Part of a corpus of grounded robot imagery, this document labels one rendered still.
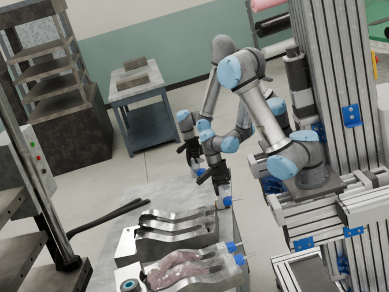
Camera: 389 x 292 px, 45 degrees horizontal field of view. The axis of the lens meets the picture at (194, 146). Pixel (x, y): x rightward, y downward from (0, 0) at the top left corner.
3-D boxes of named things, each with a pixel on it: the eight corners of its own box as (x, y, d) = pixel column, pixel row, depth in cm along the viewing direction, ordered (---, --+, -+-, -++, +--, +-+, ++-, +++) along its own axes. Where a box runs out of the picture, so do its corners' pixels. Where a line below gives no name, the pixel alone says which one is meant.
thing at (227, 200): (244, 200, 230) (242, 190, 228) (243, 205, 225) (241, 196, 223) (219, 204, 233) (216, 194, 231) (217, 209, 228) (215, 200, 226)
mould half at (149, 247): (219, 218, 241) (212, 196, 236) (219, 248, 217) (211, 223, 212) (127, 237, 248) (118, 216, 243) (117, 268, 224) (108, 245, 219)
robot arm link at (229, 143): (242, 130, 209) (224, 128, 217) (226, 141, 202) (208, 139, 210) (246, 146, 212) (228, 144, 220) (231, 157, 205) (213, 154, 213)
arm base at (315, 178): (323, 168, 209) (319, 149, 205) (335, 183, 195) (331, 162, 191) (290, 178, 209) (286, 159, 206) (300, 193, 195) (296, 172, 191)
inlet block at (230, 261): (254, 255, 200) (252, 245, 198) (259, 262, 195) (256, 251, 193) (226, 266, 198) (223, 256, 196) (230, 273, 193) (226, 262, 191)
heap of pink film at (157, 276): (201, 252, 207) (196, 238, 204) (212, 275, 190) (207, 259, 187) (145, 274, 203) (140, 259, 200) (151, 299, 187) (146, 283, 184)
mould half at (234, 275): (226, 250, 213) (220, 230, 209) (246, 283, 189) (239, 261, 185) (121, 291, 207) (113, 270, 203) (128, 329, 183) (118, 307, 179)
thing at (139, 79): (168, 105, 767) (151, 51, 734) (182, 142, 590) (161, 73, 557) (127, 117, 764) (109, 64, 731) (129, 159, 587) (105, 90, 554)
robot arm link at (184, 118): (190, 111, 250) (174, 115, 251) (195, 130, 254) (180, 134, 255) (189, 107, 258) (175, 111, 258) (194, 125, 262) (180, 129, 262)
